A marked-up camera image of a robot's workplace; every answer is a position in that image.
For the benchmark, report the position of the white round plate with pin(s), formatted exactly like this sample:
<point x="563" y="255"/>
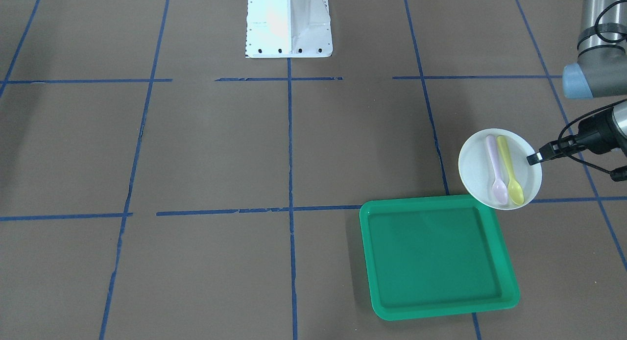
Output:
<point x="476" y="173"/>

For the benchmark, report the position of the green plastic tray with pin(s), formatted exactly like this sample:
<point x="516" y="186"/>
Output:
<point x="435" y="256"/>

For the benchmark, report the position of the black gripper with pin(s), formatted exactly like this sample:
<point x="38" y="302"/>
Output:
<point x="593" y="132"/>

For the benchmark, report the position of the pink plastic spoon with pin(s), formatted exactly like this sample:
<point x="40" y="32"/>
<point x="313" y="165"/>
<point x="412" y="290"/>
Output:
<point x="499" y="188"/>

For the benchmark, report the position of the yellow plastic spoon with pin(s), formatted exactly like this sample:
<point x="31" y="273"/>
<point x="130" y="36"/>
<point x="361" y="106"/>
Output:
<point x="514" y="189"/>

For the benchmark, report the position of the brown paper table cover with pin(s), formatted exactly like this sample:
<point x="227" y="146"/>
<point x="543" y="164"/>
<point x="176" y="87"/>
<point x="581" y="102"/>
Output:
<point x="158" y="185"/>

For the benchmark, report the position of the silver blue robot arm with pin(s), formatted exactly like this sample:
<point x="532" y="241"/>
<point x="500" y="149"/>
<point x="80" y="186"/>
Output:
<point x="600" y="71"/>

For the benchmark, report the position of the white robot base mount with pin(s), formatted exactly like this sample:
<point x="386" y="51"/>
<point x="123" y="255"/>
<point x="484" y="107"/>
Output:
<point x="288" y="28"/>

